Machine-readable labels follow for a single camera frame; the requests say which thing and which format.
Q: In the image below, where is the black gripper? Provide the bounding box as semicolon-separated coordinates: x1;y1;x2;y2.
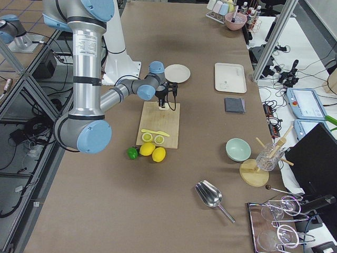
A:
155;86;167;107

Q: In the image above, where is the round white plate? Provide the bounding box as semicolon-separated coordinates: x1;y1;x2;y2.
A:
164;64;191;83

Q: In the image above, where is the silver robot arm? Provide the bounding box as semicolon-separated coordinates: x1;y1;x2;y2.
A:
43;1;166;153

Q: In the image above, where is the lemon half near bun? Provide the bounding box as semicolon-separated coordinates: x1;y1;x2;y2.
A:
142;132;153;143

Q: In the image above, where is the white rabbit tray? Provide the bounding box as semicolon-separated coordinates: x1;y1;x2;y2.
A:
214;63;247;94

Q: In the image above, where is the black glass tray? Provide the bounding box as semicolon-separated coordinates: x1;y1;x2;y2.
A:
247;202;315;252

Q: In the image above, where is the wooden cutting board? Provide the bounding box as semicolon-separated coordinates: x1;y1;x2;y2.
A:
136;101;180;149

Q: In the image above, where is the yellow plastic knife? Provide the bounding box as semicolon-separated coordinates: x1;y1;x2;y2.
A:
141;129;170;137

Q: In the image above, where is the lemon half near edge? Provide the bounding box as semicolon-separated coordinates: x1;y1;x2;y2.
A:
154;135;165;145

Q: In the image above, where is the whole lemon upper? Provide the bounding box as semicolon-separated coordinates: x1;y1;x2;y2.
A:
140;142;156;156

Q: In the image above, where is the whole lemon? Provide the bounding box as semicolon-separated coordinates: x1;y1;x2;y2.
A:
140;142;156;156
152;147;166;162

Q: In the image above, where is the whole lemon lower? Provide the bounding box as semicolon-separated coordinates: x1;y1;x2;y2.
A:
152;147;166;162

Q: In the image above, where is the green lime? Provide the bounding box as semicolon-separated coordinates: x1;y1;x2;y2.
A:
127;147;139;160

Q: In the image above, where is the grey folded cloth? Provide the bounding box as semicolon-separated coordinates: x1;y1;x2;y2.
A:
224;97;245;114

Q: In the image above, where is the mint green bowl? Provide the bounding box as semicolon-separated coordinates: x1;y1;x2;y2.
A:
225;138;251;162

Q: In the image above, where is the metal scoop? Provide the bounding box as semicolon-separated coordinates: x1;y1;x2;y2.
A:
194;180;235;223

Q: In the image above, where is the white cup rack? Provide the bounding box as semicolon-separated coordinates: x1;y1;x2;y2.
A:
205;0;235;24

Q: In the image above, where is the pink bowl with ice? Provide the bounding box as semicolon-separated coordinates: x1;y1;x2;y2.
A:
225;13;247;31

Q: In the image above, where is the wooden cup tree stand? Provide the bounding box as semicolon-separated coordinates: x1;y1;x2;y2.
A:
240;125;294;187

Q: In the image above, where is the clear patterned glass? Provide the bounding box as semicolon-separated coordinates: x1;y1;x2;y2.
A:
256;143;284;171

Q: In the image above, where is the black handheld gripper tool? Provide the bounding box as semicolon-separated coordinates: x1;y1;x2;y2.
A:
278;60;299;87

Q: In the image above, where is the blue teach pendant lower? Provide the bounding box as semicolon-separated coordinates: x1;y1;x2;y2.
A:
293;119;328;141

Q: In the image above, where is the blue teach pendant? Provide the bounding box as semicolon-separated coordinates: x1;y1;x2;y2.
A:
286;88;327;121
293;119;328;141

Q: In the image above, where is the blue teach pendant upper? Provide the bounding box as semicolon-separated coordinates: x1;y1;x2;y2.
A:
286;88;327;121

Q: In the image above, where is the black monitor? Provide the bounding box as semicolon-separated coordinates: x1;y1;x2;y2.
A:
285;123;336;197

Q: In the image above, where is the wine glass upper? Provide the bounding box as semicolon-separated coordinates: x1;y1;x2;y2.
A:
261;195;301;221

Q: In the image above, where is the wine glass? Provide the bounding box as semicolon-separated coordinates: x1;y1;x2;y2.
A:
257;225;300;252
261;195;301;221

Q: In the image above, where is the wine glass lower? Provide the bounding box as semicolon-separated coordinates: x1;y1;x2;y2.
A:
257;225;300;252

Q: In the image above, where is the white camera pole base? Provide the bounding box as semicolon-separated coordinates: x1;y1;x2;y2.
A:
102;1;141;85

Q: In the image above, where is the metal black-tipped scoop handle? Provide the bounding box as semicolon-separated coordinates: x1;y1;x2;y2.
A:
231;5;239;23

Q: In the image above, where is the copper wire bottle basket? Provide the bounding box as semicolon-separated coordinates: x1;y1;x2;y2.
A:
239;1;262;33

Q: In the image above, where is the aluminium frame post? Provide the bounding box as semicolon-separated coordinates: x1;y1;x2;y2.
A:
251;0;298;83

